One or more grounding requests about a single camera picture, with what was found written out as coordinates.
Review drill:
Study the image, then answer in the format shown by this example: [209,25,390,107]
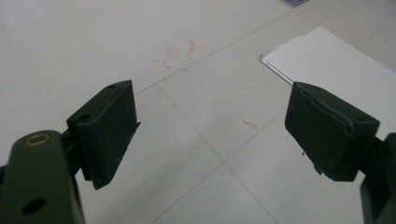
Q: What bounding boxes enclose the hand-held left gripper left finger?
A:
[66,79,141,190]

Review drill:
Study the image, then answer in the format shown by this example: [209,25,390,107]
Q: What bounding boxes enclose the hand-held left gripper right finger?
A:
[284,81,381,182]

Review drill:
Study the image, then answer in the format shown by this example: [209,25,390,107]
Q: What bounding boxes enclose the white paper sheet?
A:
[260,26,396,141]

